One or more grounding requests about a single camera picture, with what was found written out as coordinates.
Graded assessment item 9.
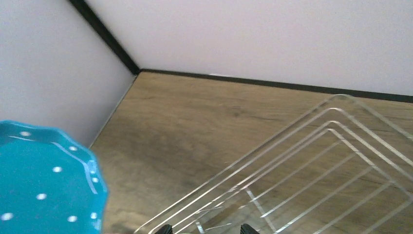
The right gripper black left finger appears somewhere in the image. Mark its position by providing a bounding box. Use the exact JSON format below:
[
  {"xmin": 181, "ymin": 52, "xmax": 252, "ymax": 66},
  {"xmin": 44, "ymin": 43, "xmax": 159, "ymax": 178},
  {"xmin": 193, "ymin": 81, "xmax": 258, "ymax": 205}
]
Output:
[{"xmin": 154, "ymin": 224, "xmax": 173, "ymax": 234}]

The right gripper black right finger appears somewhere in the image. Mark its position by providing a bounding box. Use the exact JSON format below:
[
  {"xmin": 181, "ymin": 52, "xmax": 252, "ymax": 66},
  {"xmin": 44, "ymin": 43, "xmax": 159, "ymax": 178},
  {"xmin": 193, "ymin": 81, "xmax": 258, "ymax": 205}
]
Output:
[{"xmin": 240, "ymin": 223, "xmax": 260, "ymax": 234}]

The blue polka dot plate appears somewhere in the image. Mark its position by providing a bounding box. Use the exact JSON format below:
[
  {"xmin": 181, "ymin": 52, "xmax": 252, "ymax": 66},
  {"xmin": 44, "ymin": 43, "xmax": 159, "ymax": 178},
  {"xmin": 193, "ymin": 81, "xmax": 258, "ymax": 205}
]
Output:
[{"xmin": 0, "ymin": 120, "xmax": 109, "ymax": 234}]

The metal wire dish rack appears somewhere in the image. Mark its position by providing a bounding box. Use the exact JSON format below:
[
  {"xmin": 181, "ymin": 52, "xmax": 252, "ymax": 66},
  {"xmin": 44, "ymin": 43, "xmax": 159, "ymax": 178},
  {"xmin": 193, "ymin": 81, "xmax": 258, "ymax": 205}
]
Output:
[{"xmin": 136, "ymin": 95, "xmax": 413, "ymax": 234}]

